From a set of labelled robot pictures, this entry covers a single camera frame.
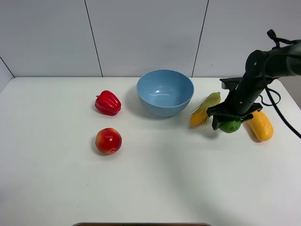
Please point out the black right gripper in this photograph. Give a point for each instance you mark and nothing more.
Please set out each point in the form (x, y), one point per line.
(239, 103)

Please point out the green lime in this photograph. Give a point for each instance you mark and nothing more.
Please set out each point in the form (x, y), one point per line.
(230, 126)

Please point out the yellow mango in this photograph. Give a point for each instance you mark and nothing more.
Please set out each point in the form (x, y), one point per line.
(261, 126)

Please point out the red pomegranate fruit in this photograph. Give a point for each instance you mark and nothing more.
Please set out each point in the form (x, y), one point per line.
(108, 141)

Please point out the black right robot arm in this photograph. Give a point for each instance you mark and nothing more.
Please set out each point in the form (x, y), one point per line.
(262, 67)

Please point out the blue plastic bowl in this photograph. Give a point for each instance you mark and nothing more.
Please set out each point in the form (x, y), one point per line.
(164, 93)

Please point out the yellow corn cob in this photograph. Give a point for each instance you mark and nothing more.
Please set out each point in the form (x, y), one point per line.
(200, 116)

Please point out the red bell pepper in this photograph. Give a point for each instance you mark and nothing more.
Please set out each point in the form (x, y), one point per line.
(107, 103)

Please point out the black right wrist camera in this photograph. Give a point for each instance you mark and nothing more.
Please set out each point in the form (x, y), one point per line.
(230, 83)

